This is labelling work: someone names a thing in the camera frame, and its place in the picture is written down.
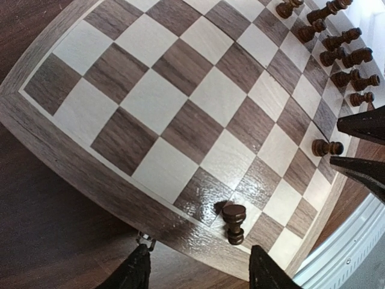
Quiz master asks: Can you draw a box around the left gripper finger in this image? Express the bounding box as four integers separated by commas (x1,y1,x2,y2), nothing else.
249,245,301,289
96,244,150,289

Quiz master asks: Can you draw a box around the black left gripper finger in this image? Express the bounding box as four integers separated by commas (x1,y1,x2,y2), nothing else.
330,156,385,204
337,106,384,145

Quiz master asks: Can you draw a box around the dark chess pawn piece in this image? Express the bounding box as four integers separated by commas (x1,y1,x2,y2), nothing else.
350,92,374,107

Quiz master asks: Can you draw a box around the dark chess rook piece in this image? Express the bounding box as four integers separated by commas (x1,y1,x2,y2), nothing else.
351,74,380,92

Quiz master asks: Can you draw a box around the dark chess queen piece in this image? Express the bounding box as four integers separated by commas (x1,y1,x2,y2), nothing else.
306,0,353,24

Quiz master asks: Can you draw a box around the wooden chessboard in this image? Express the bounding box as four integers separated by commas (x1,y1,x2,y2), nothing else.
1,1,359,279

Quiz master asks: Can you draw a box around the aluminium frame rail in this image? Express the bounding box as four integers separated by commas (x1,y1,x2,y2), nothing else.
294,193,384,288

